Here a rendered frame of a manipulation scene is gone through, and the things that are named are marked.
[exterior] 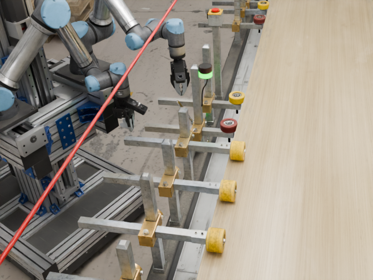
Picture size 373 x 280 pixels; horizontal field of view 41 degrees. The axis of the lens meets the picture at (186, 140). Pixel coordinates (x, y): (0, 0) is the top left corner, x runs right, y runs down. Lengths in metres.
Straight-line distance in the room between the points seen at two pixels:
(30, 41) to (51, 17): 0.13
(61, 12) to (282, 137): 1.06
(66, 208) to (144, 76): 1.99
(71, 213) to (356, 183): 1.67
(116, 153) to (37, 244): 1.12
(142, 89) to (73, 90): 1.89
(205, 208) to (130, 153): 1.52
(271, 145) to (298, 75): 0.64
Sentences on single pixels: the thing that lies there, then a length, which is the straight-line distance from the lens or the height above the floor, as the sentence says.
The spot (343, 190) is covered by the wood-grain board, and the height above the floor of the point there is 0.90.
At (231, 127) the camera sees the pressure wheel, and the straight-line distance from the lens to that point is 2.27.
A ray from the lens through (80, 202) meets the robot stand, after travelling 3.05.
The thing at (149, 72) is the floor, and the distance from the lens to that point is 4.74.
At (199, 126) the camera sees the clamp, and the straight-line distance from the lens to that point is 2.34.
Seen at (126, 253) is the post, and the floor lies 1.09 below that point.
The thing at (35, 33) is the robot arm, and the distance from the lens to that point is 2.09.
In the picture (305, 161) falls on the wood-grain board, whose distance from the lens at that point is 2.09.
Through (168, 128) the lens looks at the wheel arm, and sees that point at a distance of 2.37.
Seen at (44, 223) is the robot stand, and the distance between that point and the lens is 2.96.
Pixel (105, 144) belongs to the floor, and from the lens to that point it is 3.84.
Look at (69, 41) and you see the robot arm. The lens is 2.28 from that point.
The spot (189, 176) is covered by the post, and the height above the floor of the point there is 0.75.
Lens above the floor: 2.19
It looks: 36 degrees down
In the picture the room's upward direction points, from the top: 5 degrees counter-clockwise
